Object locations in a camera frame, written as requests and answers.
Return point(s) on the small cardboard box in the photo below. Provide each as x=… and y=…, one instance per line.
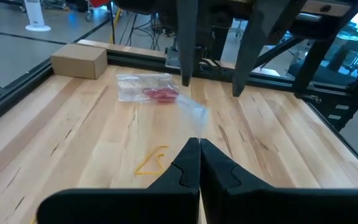
x=79, y=60

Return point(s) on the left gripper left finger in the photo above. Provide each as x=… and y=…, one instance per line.
x=120, y=205

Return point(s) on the red rubber band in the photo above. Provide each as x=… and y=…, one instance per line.
x=166, y=92
x=149, y=91
x=165, y=99

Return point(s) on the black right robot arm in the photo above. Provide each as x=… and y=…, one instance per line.
x=214, y=34

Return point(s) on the black aluminium rig frame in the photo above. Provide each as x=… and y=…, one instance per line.
x=141, y=60

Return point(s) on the yellow rubber band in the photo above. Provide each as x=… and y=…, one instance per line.
x=148, y=160

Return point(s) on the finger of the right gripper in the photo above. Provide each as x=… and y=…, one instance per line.
x=186, y=40
x=259, y=40

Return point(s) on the grey metal bracket plate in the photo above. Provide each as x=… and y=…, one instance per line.
x=172, y=59

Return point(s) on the white floor stand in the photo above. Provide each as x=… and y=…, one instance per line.
x=36, y=15

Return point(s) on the clear plastic zip bag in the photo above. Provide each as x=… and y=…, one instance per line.
x=194, y=115
x=129, y=88

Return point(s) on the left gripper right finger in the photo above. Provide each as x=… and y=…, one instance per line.
x=275, y=205

